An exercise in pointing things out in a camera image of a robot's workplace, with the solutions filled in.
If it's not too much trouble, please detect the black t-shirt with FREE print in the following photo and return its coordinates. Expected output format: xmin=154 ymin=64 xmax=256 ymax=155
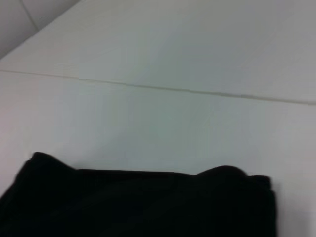
xmin=0 ymin=152 xmax=277 ymax=237

